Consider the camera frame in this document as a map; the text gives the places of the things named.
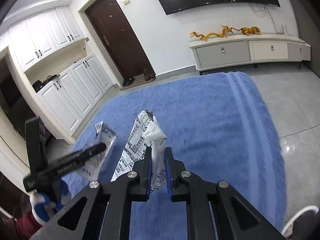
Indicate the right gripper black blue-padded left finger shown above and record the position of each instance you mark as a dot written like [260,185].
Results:
[102,211]

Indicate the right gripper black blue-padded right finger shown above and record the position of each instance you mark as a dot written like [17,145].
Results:
[214,210]

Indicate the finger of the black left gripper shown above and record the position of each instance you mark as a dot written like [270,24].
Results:
[71,162]

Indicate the white foil blister pack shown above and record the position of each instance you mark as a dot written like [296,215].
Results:
[102,133]

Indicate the white printed paper wrapper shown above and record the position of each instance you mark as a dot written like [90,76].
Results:
[146,132]

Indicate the dark red sleeve forearm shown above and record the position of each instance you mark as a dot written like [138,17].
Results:
[22,228]

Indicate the white round trash bin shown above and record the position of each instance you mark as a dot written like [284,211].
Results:
[303,225]

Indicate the blue white gloved left hand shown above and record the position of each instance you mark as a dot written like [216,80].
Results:
[43,209]

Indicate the white shoe cabinet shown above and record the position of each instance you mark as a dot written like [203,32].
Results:
[57,70]

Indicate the blue fluffy rug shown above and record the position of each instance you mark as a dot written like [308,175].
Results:
[218,125]

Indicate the dark shoes by door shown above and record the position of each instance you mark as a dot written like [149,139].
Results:
[140,77]

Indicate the dark brown entrance door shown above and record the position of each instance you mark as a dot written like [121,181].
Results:
[119,39]

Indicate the white grey tv cabinet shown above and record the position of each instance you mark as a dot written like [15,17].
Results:
[236,50]

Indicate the golden dragon figurine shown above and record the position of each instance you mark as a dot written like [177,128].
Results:
[225,30]

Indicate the golden tiger figurine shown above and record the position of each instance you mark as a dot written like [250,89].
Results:
[250,31]

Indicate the white bottle on cabinet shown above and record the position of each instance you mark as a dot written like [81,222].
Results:
[284,29]

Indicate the beige wall switch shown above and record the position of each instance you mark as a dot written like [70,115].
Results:
[125,2]

